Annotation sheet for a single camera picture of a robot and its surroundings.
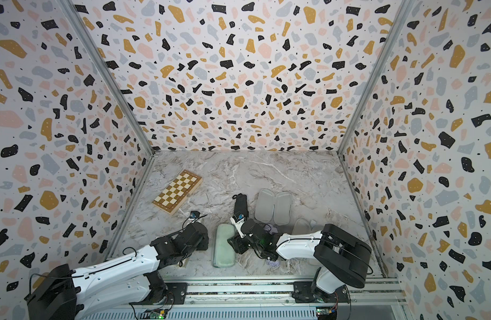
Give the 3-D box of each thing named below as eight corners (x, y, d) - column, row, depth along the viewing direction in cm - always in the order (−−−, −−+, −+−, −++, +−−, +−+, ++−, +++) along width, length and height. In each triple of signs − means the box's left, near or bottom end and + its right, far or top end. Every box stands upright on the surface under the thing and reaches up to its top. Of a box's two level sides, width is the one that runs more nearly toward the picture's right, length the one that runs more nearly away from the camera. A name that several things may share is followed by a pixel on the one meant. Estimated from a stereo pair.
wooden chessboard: (154, 205, 100) (151, 202, 97) (185, 173, 114) (184, 169, 111) (175, 217, 96) (172, 213, 94) (205, 182, 110) (203, 178, 107)
